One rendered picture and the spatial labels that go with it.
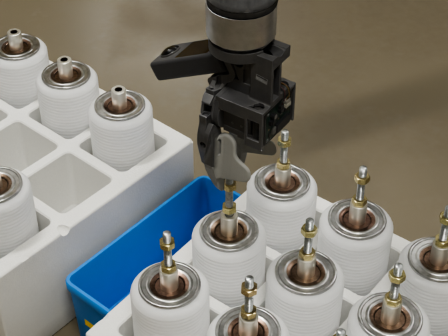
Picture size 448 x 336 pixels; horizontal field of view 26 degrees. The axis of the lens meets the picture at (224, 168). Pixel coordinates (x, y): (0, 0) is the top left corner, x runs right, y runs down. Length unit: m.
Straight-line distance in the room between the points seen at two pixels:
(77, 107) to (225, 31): 0.54
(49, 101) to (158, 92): 0.43
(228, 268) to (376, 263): 0.19
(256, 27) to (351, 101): 0.90
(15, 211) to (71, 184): 0.23
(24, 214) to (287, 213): 0.35
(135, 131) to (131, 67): 0.56
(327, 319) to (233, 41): 0.38
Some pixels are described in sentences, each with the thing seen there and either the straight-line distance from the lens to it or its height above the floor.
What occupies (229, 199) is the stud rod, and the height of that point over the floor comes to 0.31.
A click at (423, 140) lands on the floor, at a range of 1.81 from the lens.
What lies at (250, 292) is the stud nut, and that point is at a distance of 1.07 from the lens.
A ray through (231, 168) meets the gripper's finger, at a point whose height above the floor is 0.39.
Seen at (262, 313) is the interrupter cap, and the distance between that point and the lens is 1.15.
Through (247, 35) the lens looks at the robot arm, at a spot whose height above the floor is 0.58.
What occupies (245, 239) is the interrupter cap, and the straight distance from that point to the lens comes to 1.23.
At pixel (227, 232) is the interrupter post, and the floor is 0.26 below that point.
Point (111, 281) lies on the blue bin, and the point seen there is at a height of 0.06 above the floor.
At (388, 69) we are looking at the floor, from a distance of 1.99.
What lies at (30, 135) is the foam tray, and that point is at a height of 0.16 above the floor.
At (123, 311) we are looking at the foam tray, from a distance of 1.25.
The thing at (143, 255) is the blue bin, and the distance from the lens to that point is 1.49.
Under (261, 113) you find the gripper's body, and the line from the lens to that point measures 1.04.
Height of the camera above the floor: 1.12
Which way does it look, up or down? 41 degrees down
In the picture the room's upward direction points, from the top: straight up
